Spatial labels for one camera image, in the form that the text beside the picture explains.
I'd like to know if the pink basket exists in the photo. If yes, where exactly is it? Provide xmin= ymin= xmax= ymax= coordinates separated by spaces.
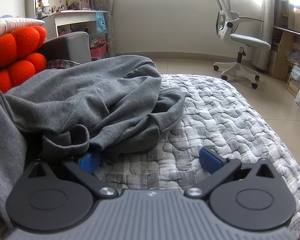
xmin=90 ymin=44 xmax=108 ymax=60

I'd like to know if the white office chair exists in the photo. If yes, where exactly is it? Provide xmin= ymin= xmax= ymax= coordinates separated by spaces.
xmin=208 ymin=0 xmax=272 ymax=89

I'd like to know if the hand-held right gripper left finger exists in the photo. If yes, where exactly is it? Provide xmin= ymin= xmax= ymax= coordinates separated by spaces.
xmin=23 ymin=151 xmax=119 ymax=198

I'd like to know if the grey sofa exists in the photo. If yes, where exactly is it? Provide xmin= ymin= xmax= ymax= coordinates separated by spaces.
xmin=39 ymin=31 xmax=92 ymax=64

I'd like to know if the blue plastic bag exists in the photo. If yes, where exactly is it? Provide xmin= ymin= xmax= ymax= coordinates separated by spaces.
xmin=95 ymin=10 xmax=107 ymax=33

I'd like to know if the white desk with shelves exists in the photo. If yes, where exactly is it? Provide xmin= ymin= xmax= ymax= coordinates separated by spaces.
xmin=25 ymin=0 xmax=110 ymax=62

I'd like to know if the orange pumpkin cushion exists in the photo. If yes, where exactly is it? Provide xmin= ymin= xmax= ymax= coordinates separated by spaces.
xmin=0 ymin=26 xmax=47 ymax=93

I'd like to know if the grey sweatshirt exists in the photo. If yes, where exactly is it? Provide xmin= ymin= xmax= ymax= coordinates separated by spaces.
xmin=0 ymin=55 xmax=185 ymax=233

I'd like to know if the grey curtain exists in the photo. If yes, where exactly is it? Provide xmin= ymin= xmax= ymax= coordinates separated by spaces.
xmin=86 ymin=0 xmax=118 ymax=58
xmin=261 ymin=0 xmax=282 ymax=70

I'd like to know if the white pillow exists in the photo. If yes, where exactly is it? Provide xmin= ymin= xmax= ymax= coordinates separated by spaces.
xmin=0 ymin=17 xmax=45 ymax=46

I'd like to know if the wooden shelf desk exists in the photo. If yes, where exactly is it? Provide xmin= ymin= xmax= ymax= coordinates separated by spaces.
xmin=266 ymin=1 xmax=300 ymax=98

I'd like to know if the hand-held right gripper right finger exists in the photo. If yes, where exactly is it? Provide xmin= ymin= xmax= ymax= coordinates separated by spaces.
xmin=185 ymin=147 xmax=278 ymax=200

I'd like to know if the grey checked quilted blanket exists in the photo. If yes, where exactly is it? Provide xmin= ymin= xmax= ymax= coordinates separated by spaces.
xmin=45 ymin=59 xmax=300 ymax=240

